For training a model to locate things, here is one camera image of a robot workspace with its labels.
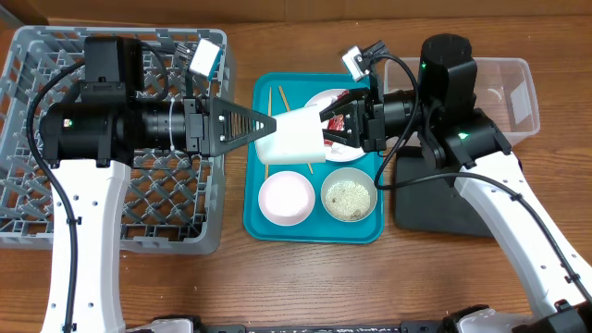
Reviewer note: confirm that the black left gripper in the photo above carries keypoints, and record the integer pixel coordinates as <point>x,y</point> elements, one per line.
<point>219,133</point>

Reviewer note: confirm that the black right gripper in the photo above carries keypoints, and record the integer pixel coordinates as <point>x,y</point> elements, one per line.
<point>368,129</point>

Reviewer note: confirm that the red snack wrapper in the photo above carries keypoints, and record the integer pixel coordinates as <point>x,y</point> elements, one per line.
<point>337,122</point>

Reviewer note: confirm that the white cup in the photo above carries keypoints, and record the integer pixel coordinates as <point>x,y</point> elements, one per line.
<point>298,139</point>

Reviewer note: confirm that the wooden chopstick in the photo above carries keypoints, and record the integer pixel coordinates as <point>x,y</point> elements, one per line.
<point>269,113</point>
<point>287,108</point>

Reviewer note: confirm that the grey bowl with rice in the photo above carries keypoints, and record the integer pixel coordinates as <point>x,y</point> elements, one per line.
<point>349,195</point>

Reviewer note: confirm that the small white bowl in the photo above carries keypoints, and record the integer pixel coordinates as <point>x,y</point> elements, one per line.
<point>286,198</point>

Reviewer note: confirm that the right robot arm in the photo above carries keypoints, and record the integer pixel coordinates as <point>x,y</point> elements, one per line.
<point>469,150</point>

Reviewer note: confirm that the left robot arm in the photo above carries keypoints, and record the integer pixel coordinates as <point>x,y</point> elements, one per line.
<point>85,145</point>

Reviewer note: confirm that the grey dishwasher rack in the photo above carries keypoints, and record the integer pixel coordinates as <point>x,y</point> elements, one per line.
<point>174,203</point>

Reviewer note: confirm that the black waste tray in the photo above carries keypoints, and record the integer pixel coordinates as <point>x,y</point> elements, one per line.
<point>432,206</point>

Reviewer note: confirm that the clear plastic waste bin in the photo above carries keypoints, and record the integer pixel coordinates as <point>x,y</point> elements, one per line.
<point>505,91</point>

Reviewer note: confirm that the large white plate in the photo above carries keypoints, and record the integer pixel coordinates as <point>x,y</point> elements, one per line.
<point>335,152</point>

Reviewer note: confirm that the teal serving tray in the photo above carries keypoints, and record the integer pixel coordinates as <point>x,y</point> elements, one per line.
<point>319,226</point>

